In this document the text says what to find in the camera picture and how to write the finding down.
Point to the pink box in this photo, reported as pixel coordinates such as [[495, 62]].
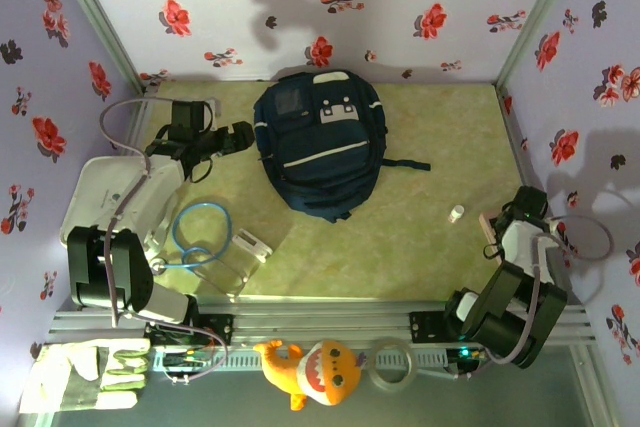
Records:
[[486, 227]]

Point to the navy blue backpack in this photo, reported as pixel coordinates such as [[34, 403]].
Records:
[[320, 147]]

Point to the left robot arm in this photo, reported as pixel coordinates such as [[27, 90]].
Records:
[[150, 187]]

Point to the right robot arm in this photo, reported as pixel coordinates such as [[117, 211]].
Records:
[[520, 247]]

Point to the white zip case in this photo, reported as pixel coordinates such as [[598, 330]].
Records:
[[90, 197]]

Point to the small white bottle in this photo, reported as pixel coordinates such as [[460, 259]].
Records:
[[456, 213]]

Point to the white plastic clip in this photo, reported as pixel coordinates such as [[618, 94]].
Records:
[[252, 245]]

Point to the blue stethoscope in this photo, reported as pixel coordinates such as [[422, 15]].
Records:
[[191, 253]]

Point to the clear plastic box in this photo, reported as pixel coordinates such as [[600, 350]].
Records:
[[235, 272]]

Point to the clear tape roll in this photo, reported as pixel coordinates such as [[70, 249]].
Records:
[[392, 386]]

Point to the orange shark plush toy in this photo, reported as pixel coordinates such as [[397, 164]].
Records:
[[320, 372]]

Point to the white and green work glove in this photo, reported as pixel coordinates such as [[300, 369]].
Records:
[[75, 372]]

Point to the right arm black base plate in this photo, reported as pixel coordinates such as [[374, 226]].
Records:
[[425, 327]]

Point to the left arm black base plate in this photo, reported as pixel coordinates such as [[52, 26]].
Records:
[[220, 327]]

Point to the aluminium frame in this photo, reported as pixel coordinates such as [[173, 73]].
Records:
[[325, 314]]

